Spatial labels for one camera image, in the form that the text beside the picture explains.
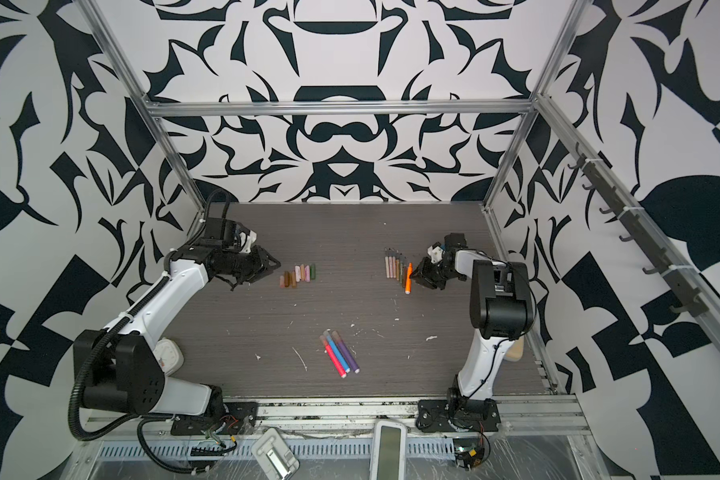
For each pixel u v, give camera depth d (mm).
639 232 548
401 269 1016
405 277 998
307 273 1000
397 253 1049
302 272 1000
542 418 765
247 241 730
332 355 836
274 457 680
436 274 866
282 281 983
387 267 1019
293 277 991
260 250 762
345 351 847
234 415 743
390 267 1018
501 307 521
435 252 961
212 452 728
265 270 745
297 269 1012
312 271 1018
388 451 665
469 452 709
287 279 989
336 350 846
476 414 688
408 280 988
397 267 1018
